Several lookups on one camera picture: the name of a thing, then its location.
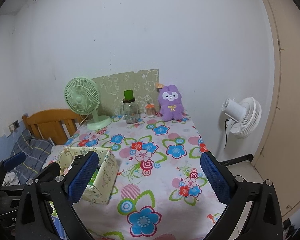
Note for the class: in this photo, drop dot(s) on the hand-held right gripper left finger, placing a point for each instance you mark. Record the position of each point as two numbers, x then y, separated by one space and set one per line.
82 177

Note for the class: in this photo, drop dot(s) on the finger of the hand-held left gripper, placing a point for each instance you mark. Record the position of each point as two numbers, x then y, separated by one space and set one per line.
15 160
51 170

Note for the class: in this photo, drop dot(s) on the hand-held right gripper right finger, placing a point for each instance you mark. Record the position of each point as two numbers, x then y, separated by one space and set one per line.
215 177

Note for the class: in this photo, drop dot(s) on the yellow cartoon fabric storage box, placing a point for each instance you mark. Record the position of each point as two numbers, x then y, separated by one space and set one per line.
106 175

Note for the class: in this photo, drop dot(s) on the grey plaid pillow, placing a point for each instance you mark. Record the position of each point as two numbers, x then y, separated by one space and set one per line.
33 150

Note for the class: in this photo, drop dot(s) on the wooden bed headboard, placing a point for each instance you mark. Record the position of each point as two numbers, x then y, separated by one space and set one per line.
47 125

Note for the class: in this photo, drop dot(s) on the floral tablecloth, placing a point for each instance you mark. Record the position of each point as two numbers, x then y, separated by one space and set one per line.
165 180

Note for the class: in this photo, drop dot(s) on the white standing fan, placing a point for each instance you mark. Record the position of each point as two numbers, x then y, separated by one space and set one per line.
243 117

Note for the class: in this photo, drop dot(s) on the green desk fan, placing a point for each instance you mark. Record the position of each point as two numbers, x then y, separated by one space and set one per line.
81 97

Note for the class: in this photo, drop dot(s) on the glass mug jar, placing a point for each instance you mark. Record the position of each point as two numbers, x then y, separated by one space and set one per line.
130 112

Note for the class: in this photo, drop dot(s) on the purple plush bunny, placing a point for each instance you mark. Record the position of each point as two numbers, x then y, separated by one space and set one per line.
171 103

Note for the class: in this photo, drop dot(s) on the small orange-lid jar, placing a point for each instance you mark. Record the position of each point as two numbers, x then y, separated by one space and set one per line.
150 111

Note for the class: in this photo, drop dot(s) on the green plastic cup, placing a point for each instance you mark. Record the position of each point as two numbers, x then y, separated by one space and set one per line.
128 95

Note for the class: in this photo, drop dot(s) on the green patterned board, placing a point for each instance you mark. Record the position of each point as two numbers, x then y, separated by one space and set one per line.
110 85

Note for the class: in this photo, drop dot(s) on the beige door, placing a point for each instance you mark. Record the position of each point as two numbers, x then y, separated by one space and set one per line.
292 105

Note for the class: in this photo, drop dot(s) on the wall socket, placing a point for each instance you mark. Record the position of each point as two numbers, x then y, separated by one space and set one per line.
14 125

